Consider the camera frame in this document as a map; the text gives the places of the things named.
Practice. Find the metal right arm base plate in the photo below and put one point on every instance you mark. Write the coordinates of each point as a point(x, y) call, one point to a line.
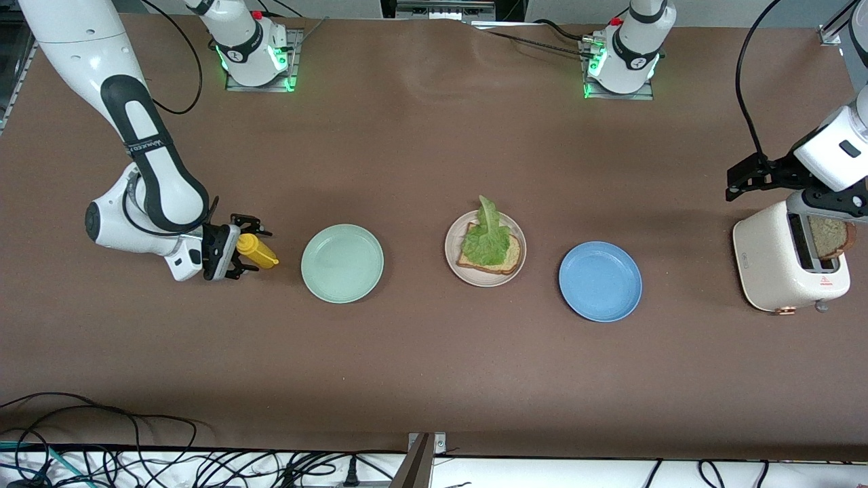
point(295, 68)

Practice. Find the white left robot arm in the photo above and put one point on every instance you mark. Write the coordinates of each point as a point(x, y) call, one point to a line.
point(834, 156)

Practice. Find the dark side cabinet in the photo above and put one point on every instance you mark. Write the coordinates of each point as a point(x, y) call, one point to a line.
point(10, 68)

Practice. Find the brown bread slice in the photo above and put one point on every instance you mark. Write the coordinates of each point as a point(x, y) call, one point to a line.
point(513, 259)
point(831, 238)

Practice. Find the green lettuce leaf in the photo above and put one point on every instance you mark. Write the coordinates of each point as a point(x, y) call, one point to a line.
point(485, 247)

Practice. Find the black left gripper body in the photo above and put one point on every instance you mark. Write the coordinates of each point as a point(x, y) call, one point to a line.
point(774, 170)

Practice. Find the grey metal bracket post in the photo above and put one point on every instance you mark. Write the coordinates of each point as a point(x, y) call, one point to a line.
point(417, 468)

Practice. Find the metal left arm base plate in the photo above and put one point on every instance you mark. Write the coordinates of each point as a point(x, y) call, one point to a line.
point(644, 95)

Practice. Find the cream white toaster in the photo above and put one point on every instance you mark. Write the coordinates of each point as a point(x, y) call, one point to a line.
point(766, 264)

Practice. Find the black power plug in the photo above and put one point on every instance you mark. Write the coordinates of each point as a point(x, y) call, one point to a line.
point(350, 474)

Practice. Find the mint green plate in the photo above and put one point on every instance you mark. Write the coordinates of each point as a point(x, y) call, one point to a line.
point(342, 264)

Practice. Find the blue plate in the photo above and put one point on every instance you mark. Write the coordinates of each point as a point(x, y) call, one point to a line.
point(600, 281)

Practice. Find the yellow mustard squeeze bottle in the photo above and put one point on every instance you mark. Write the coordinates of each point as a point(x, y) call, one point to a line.
point(261, 254)

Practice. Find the beige plate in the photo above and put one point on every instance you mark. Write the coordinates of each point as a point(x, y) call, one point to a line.
point(485, 281)

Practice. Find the black metal equipment frame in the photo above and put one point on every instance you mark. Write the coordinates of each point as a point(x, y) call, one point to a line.
point(390, 8)

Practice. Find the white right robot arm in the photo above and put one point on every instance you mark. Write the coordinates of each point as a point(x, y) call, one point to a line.
point(81, 41)

